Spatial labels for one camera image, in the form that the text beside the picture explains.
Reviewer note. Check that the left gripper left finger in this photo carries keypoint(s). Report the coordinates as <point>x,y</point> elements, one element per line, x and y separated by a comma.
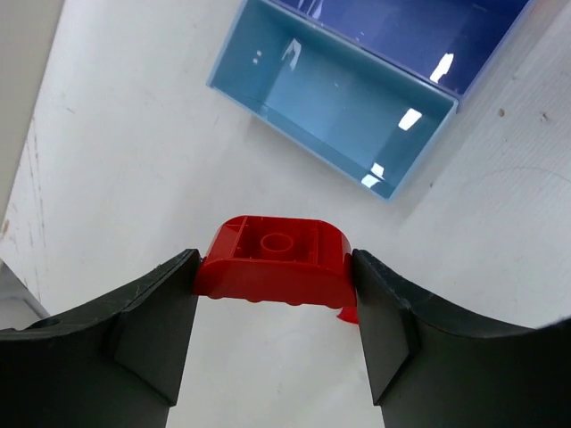
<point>115,361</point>

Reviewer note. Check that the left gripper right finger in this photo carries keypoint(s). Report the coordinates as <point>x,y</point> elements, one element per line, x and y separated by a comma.
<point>432,363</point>

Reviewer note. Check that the small red lego piece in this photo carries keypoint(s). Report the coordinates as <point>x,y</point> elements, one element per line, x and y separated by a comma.
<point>349,315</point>

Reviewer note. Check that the light blue container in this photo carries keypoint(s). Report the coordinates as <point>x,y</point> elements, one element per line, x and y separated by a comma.
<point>358,113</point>

